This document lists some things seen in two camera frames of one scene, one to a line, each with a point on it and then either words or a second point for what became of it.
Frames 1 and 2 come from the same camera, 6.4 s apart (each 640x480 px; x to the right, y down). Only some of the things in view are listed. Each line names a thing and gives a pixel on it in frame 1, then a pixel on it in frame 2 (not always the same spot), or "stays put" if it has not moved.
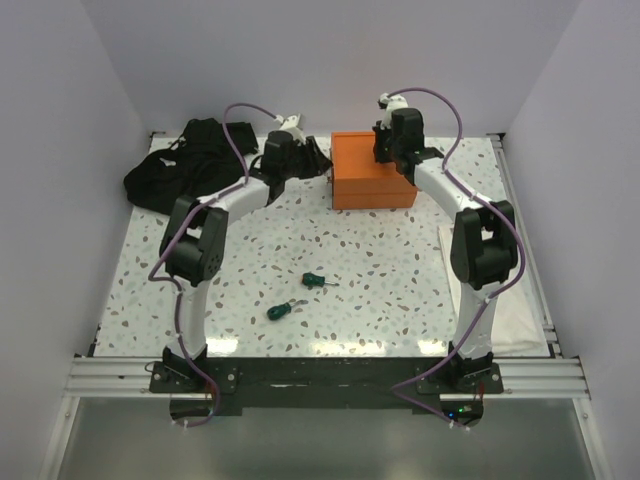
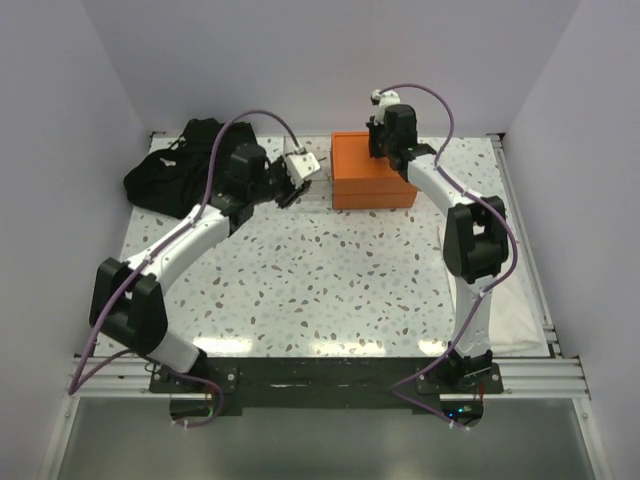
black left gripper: [318, 163] → [293, 193]
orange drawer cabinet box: [359, 181] stays put
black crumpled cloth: [198, 162] stays put
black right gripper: [379, 134] stays put
